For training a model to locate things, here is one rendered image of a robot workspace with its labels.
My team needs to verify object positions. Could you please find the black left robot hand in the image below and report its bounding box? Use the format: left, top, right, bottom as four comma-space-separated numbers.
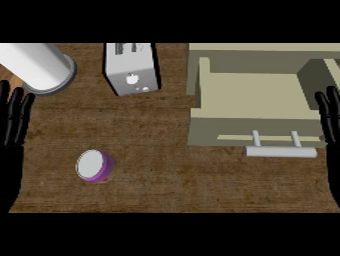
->
0, 79, 37, 214

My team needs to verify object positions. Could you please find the purple can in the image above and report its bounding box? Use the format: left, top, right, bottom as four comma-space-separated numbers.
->
74, 149, 118, 184

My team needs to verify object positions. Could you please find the beige drawer front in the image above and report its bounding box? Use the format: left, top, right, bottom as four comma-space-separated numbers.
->
186, 108, 329, 149

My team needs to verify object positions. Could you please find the beige open drawer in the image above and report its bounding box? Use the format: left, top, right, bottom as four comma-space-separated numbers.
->
191, 56, 340, 121

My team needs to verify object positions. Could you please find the white paper towel roll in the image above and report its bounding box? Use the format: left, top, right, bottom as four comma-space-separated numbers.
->
0, 43, 77, 97

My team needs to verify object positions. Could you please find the beige cabinet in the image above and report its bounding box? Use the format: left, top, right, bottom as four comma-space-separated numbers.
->
185, 43, 340, 96

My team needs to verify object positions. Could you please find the silver toaster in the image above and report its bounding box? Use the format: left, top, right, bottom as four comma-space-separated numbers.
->
102, 43, 161, 97

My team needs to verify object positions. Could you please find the white drawer handle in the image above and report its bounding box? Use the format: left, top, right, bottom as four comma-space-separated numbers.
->
244, 130, 319, 159

